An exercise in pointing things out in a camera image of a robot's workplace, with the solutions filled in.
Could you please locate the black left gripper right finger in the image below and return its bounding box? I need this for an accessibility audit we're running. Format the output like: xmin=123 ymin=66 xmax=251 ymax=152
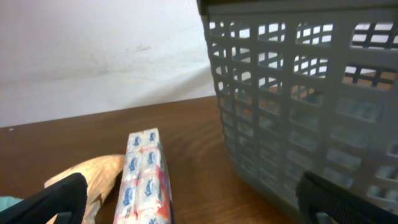
xmin=296 ymin=171 xmax=397 ymax=224

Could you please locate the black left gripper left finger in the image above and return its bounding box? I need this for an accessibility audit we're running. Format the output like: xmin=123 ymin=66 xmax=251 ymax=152
xmin=1 ymin=172 xmax=88 ymax=224

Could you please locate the tan paper pouch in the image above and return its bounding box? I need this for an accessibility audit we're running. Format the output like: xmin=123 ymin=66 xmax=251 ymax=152
xmin=44 ymin=154 xmax=125 ymax=224

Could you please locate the multicolour tissue pack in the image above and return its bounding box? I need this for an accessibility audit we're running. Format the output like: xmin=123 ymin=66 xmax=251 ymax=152
xmin=113 ymin=128 xmax=174 ymax=224

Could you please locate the grey plastic basket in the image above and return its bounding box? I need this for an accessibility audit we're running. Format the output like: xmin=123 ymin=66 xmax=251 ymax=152
xmin=197 ymin=0 xmax=397 ymax=219

